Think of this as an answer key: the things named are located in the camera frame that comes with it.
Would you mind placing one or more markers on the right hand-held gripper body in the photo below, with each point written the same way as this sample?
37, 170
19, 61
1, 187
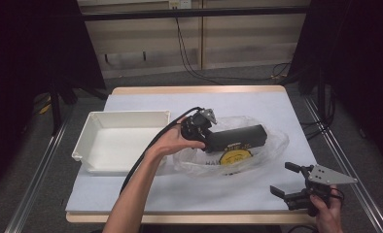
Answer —
325, 176

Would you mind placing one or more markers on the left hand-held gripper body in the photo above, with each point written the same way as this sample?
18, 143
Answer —
197, 126

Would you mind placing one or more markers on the black package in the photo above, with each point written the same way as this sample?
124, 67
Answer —
241, 137

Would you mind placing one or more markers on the clear plastic bag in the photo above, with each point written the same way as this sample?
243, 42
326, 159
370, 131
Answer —
270, 145

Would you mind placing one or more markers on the white plastic bin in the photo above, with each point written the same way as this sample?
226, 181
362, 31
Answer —
121, 145

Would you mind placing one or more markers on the person's left hand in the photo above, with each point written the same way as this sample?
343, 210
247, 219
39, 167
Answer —
170, 142

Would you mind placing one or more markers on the person's right hand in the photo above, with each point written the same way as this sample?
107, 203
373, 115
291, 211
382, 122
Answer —
329, 216

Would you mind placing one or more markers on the wooden table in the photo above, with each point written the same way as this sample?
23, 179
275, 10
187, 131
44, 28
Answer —
196, 89

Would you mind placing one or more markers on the black horizontal bar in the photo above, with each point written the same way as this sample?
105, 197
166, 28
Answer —
212, 13

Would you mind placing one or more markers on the black curtain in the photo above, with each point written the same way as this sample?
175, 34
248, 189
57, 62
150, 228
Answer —
358, 64
24, 48

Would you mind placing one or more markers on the black stand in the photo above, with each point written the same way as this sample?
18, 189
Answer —
56, 110

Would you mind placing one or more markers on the metal floor rail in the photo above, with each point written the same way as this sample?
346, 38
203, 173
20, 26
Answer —
34, 184
369, 210

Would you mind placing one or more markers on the white wall socket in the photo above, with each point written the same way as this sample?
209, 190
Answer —
180, 4

